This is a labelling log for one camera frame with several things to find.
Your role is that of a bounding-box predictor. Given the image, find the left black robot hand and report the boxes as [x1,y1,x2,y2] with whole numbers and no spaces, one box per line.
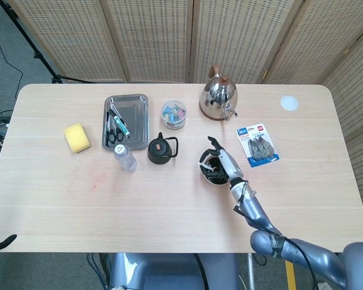
[0,180,18,254]

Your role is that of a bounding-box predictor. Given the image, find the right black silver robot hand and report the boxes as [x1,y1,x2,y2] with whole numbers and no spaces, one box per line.
[198,136,248,185]

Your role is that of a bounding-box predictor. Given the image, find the white plastic spoon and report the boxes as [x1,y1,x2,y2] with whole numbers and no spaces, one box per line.
[198,162,218,175]

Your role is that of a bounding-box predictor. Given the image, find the cup of black coffee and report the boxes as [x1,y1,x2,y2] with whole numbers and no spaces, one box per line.
[199,149,231,186]

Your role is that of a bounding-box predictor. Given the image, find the blue correction tape pack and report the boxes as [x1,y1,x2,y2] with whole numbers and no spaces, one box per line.
[235,123,281,169]

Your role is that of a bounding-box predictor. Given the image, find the stainless steel kettle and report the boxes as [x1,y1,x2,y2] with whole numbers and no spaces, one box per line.
[198,65,239,122]

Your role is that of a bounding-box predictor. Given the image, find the small black teapot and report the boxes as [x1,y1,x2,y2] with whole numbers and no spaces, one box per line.
[147,132,179,166]

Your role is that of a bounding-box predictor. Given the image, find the clear jar of binder clips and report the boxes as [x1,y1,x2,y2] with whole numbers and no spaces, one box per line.
[161,100,188,131]

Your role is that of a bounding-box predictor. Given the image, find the white round table grommet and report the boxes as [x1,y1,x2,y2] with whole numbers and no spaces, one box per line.
[280,95,299,111]

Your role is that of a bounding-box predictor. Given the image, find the clear plastic water bottle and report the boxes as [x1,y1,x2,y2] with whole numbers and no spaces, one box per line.
[113,144,138,173]

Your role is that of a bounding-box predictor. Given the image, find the stainless steel tray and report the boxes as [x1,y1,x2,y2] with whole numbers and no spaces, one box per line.
[102,93,149,151]

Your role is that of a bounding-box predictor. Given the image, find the grey metal table leg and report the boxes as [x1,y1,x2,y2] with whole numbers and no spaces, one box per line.
[247,253,257,290]

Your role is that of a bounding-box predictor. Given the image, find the green white marker pen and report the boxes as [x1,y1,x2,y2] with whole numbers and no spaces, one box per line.
[110,104,130,138]

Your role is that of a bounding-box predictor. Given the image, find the black scissors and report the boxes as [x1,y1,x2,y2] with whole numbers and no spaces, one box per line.
[105,104,125,143]

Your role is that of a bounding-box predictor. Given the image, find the grey robot torso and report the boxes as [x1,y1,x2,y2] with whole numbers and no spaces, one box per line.
[107,253,241,290]

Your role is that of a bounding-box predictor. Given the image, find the yellow sponge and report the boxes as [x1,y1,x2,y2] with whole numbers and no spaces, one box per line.
[64,122,92,154]

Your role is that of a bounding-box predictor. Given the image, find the wooden rattan folding screen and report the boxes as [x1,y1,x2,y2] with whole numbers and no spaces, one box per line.
[7,0,363,194]

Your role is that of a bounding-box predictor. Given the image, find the black tripod stand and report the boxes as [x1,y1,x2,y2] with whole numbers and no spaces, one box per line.
[0,0,96,85]

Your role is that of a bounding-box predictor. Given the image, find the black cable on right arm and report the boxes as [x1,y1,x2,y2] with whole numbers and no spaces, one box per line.
[233,182,320,290]

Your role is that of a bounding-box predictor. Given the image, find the thin black floor cable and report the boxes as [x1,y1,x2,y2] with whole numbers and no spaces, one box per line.
[0,10,25,100]

